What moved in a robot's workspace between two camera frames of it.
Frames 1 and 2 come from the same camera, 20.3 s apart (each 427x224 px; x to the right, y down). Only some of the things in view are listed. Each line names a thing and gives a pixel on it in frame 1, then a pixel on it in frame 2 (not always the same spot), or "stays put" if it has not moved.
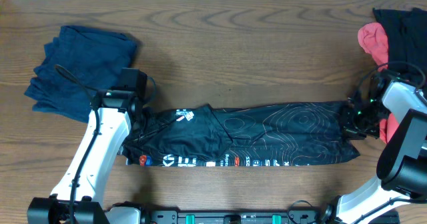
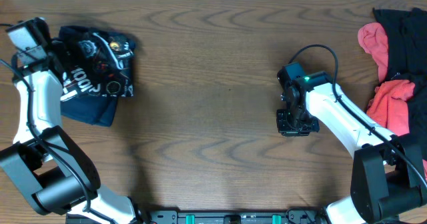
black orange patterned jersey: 205,135 to 95,62
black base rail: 240,217 stays put
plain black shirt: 406,32 stays put
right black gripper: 350,132 to 286,130
